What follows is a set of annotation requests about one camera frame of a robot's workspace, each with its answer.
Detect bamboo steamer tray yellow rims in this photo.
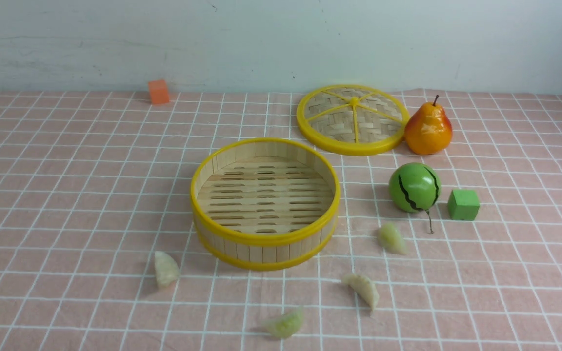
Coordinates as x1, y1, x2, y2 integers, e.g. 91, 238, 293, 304
190, 137, 341, 271

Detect green foam cube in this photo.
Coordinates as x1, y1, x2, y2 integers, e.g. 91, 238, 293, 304
447, 189, 480, 221

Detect pale green dumpling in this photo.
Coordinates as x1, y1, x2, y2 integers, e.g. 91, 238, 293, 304
262, 306, 305, 339
376, 222, 408, 255

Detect green toy watermelon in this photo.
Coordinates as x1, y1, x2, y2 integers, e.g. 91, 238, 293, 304
388, 162, 442, 234

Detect pale green dumpling front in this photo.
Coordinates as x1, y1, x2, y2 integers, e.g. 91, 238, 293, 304
262, 306, 305, 339

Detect pink checkered tablecloth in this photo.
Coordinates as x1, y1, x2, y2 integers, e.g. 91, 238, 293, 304
0, 91, 562, 351

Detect orange foam cube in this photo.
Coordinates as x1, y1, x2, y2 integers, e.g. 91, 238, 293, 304
147, 79, 170, 105

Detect orange yellow toy pear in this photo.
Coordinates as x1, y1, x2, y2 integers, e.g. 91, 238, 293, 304
404, 95, 453, 155

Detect white dumpling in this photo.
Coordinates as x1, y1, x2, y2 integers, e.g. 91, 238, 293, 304
154, 251, 180, 289
341, 273, 381, 313

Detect woven bamboo steamer lid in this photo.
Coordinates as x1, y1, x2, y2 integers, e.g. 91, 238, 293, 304
295, 84, 410, 157

